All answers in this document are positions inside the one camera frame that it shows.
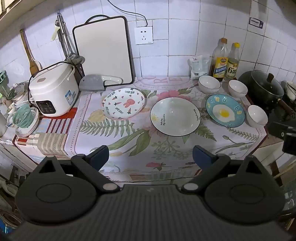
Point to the small glass lid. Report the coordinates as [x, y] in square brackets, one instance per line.
[15, 91]

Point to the white wall socket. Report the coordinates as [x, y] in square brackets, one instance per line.
[143, 36]

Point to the metal skimmer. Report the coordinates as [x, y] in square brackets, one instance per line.
[64, 46]

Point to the black gas stove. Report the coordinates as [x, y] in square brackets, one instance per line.
[268, 113]

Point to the blue fried egg plate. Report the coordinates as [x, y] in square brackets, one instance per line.
[225, 111]

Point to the glass pot lid brown knob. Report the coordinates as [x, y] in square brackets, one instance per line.
[266, 85]

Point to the green plastic colander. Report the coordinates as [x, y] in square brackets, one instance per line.
[22, 115]

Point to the wall sticker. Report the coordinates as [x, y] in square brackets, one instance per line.
[256, 22]

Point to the metal ladle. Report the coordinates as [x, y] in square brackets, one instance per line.
[75, 59]

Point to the white black-rimmed plate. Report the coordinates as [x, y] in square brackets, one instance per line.
[175, 117]

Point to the wooden stove stand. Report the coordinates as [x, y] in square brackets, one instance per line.
[275, 171]

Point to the floral tablecloth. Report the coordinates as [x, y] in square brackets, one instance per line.
[138, 148]

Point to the cooking oil bottle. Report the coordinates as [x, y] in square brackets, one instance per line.
[219, 67]

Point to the wooden spatula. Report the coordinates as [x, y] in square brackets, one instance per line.
[34, 66]

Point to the white peeler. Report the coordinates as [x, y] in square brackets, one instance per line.
[54, 32]

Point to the clear vinegar bottle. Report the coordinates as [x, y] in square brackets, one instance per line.
[233, 68]

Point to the white bowl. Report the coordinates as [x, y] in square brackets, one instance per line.
[256, 115]
[237, 89]
[209, 84]

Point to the bunny print plate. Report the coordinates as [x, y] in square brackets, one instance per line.
[122, 104]

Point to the clear salt bag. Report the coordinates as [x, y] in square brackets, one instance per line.
[198, 67]

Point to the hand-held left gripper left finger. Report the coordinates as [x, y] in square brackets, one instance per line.
[100, 155]

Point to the white black-framed cutting board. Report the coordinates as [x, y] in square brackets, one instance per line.
[101, 51]

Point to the white rice cooker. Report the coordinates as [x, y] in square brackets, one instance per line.
[53, 88]

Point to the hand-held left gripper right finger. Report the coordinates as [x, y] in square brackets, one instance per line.
[201, 155]

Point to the striped cloth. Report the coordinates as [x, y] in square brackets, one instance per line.
[53, 134]

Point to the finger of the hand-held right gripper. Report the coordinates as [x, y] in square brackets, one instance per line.
[281, 129]

